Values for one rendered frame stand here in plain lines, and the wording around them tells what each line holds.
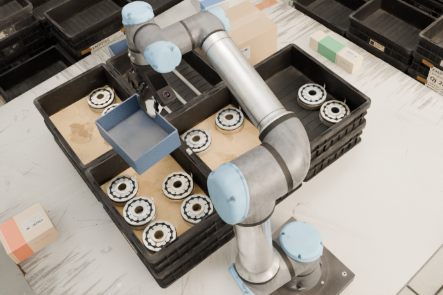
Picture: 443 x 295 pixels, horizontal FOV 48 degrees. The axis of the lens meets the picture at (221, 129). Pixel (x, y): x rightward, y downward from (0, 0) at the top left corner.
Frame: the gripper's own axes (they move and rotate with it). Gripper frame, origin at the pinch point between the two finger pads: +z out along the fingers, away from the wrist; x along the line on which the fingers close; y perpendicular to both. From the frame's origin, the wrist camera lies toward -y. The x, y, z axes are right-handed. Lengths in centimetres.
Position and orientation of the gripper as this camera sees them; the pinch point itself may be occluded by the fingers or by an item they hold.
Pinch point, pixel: (156, 114)
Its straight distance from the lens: 144.5
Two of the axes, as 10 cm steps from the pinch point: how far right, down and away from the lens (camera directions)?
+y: -6.3, -5.7, 5.2
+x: -7.7, 4.7, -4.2
